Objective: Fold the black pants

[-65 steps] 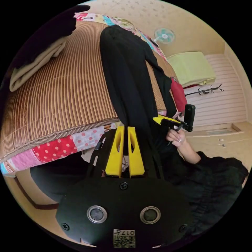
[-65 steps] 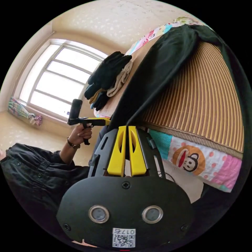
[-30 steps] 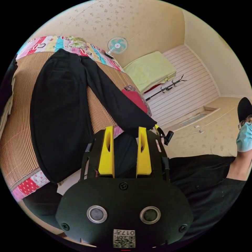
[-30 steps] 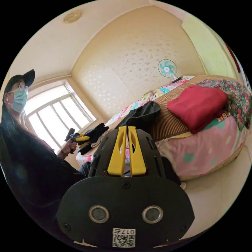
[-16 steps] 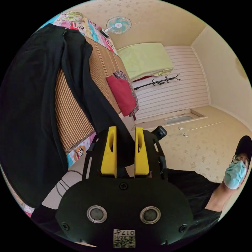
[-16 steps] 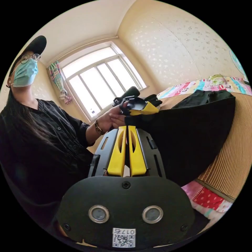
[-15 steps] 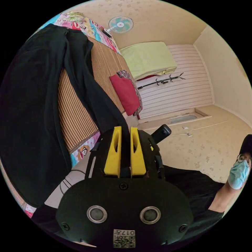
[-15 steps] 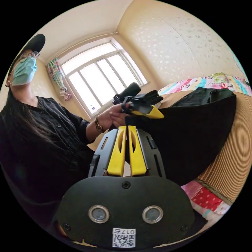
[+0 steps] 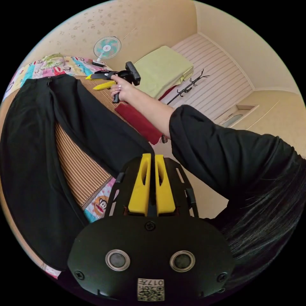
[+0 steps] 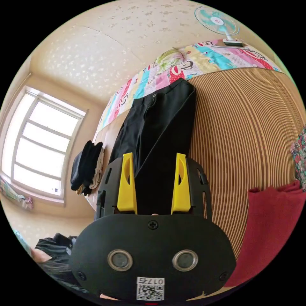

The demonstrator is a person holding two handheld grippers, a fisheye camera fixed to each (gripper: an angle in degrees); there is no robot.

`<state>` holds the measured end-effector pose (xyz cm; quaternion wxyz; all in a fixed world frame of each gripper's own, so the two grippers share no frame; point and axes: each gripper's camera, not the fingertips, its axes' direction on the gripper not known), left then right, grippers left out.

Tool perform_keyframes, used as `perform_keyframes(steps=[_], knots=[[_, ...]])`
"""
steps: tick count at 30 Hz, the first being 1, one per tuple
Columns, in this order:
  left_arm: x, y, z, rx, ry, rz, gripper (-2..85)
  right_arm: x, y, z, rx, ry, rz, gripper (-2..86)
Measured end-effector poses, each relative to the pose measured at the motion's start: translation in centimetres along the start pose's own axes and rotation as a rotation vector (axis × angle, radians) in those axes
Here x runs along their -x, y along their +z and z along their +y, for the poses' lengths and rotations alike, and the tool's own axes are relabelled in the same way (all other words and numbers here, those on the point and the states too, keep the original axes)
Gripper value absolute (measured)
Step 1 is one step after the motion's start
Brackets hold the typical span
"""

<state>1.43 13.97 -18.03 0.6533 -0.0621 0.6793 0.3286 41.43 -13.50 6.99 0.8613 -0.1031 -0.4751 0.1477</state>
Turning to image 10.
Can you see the teal fan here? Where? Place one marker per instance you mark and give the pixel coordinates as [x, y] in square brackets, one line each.
[214, 20]

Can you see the red garment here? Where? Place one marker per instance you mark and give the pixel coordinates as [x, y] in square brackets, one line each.
[270, 227]

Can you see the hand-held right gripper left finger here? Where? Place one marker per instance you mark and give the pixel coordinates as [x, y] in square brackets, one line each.
[126, 191]

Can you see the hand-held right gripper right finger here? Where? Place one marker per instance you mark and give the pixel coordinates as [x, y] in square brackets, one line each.
[179, 193]

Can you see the dark floral garment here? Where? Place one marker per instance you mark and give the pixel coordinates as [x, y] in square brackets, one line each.
[300, 155]

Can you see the black pants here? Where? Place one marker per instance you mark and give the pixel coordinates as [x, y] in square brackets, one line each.
[162, 124]

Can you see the window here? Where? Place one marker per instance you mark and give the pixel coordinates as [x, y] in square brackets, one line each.
[43, 143]

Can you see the bed with woven striped mat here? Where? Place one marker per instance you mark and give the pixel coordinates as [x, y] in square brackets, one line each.
[239, 119]

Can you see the pile of clothes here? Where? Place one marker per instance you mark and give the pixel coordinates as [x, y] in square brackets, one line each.
[87, 165]

